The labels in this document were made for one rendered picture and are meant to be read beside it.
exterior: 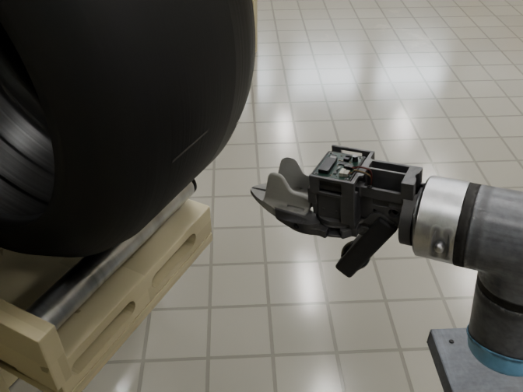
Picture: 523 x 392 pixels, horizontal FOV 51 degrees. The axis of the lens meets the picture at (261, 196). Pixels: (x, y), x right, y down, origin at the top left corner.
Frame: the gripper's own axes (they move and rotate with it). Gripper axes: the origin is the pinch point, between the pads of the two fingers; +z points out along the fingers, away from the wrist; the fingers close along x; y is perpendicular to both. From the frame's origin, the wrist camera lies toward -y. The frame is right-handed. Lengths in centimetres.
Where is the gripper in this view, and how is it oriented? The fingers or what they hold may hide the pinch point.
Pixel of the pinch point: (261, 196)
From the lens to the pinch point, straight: 70.3
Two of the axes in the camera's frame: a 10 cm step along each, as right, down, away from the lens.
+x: -4.6, 5.5, -6.9
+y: -1.1, -8.1, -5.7
